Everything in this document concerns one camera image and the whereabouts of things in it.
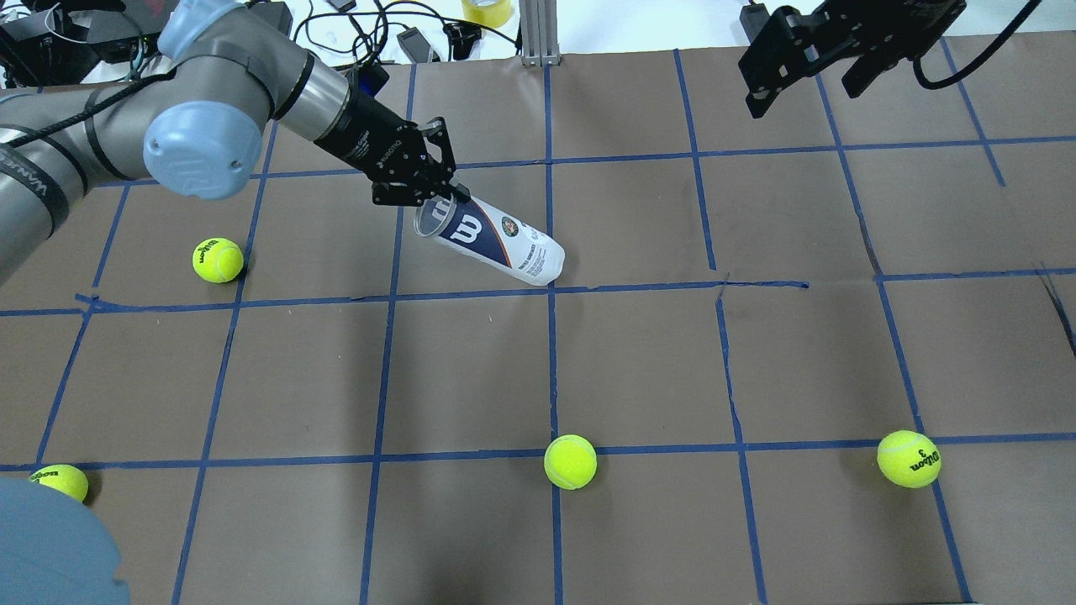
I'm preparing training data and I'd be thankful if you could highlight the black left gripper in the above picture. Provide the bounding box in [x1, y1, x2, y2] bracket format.
[315, 84, 472, 208]

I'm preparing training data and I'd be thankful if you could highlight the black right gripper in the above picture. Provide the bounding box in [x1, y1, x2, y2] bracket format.
[738, 1, 966, 119]

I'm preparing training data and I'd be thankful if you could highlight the clear Wilson tennis ball can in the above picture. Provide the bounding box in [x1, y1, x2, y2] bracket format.
[414, 197, 566, 287]

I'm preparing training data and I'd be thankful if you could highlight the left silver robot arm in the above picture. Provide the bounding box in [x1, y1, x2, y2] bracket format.
[1, 1, 472, 279]

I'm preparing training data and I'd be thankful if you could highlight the yellow tennis ball front left side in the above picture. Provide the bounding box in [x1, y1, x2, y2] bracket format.
[192, 238, 245, 284]

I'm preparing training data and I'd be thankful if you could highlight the yellow tennis ball centre back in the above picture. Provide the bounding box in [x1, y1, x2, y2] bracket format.
[542, 435, 597, 491]

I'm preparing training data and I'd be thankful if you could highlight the yellow tennis ball near base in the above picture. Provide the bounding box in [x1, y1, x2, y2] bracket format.
[876, 430, 942, 489]

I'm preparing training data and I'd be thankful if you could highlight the yellow tennis ball far left side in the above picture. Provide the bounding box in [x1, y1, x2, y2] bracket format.
[28, 464, 91, 504]

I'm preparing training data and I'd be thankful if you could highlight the yellow tape roll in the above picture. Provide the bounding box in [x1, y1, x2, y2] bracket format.
[461, 0, 514, 29]

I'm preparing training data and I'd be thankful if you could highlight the aluminium frame post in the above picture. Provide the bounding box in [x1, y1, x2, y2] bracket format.
[519, 0, 562, 66]

